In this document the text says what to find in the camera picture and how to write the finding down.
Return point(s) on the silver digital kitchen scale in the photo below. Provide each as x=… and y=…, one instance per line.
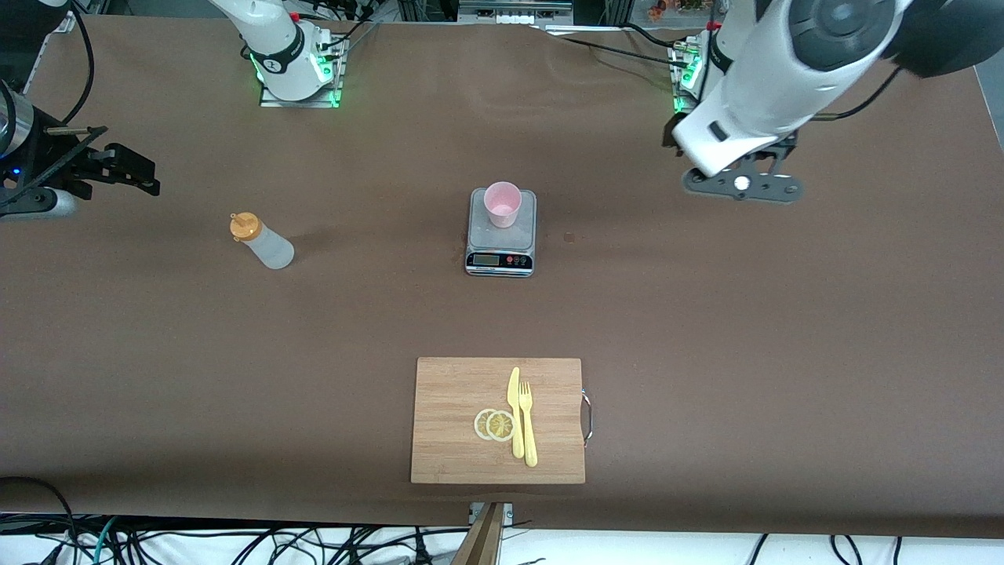
x=525, y=235

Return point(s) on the wooden post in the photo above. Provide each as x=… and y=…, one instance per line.
x=480, y=545

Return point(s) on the yellow plastic knife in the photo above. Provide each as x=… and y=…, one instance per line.
x=514, y=392

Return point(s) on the small metal table bracket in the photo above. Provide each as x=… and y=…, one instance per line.
x=509, y=514

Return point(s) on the lemon slice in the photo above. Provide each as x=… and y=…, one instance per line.
x=479, y=424
x=500, y=426

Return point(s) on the pink plastic cup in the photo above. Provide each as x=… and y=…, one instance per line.
x=502, y=205

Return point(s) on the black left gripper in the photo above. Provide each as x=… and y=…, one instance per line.
x=785, y=143

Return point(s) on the yellow plastic fork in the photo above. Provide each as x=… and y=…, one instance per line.
x=530, y=447

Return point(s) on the aluminium table extrusion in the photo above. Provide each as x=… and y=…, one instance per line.
x=59, y=22

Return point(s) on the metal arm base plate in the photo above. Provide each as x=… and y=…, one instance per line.
x=298, y=103
x=684, y=59

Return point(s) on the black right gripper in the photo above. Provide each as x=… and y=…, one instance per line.
x=69, y=162

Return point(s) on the grey power strip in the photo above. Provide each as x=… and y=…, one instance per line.
x=514, y=16

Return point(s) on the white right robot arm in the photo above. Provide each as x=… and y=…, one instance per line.
x=271, y=39

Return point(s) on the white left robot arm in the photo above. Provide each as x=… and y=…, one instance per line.
x=784, y=71

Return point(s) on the wooden cutting board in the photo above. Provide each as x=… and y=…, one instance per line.
x=455, y=392

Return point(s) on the orange background object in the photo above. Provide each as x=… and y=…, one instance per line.
x=659, y=9

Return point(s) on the aluminium frame post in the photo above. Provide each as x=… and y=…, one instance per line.
x=408, y=9
x=620, y=9

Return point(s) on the sauce bottle with orange cap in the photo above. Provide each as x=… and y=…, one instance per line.
x=271, y=249

